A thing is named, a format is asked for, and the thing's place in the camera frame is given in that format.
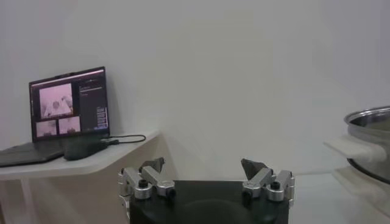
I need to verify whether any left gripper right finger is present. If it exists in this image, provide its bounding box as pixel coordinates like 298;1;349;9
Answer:
240;158;296;203

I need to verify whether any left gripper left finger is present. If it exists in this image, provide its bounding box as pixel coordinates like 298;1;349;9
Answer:
118;156;177;200

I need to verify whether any perforated steel steamer basket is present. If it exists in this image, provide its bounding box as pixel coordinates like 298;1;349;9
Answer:
343;105;390;184

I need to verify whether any white side table with mouse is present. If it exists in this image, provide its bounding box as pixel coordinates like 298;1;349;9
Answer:
0;130;161;224

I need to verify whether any black computer mouse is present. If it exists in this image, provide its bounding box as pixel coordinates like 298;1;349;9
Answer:
63;140;109;161

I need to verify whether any white electric cooker pot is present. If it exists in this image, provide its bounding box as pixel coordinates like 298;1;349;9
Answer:
323;135;390;219

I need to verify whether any black laptop with dark screen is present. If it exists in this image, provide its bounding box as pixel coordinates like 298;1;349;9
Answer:
0;66;110;168

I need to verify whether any thin black looped cable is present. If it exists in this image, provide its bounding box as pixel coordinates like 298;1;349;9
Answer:
102;134;147;145

